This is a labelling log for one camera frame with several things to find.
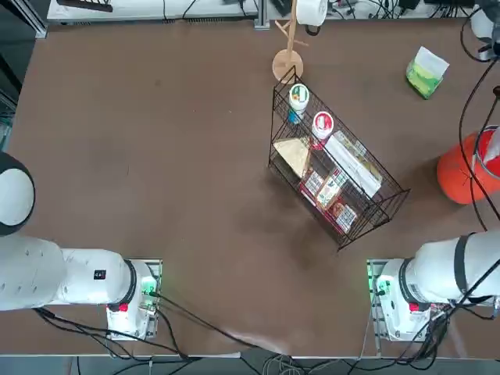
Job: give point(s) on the orange bin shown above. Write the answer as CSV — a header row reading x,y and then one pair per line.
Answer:
x,y
457,179

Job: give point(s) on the orange snack box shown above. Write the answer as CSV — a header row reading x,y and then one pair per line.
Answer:
x,y
327,193

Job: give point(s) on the aluminium profile post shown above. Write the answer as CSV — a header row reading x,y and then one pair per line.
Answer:
x,y
261,13

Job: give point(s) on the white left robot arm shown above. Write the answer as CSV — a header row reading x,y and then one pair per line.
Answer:
x,y
78,277

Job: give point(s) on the aluminium frame rail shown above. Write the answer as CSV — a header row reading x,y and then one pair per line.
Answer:
x,y
37,23

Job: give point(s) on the red patterned snack box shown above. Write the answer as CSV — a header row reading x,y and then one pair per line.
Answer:
x,y
343,216

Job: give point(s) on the wooden roll holder stand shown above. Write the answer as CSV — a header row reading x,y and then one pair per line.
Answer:
x,y
287,66

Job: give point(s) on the green-lid white jar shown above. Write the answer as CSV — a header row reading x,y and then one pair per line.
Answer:
x,y
298,95

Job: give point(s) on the teal snack box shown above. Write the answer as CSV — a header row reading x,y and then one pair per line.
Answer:
x,y
293,116

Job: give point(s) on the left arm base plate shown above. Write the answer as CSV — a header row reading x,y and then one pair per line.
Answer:
x,y
154,269

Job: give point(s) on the long white yellow box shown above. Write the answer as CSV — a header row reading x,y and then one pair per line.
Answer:
x,y
351,164

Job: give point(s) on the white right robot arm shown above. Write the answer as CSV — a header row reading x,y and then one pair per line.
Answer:
x,y
441,269

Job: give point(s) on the white tissue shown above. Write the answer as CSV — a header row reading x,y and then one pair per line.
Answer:
x,y
493,148
429,60

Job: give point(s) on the wrapped triangle sandwich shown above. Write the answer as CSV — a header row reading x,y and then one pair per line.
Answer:
x,y
293,154

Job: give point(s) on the green tissue pack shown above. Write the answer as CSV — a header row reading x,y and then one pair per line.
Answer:
x,y
423,83

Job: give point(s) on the white paper towel roll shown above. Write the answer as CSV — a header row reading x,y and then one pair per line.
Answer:
x,y
312,11

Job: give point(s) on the red-lid white jar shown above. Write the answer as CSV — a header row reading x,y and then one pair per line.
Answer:
x,y
323,124

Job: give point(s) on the dark brown wooden rack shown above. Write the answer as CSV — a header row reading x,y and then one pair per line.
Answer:
x,y
84,4

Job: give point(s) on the white bench top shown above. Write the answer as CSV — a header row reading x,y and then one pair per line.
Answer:
x,y
136,9

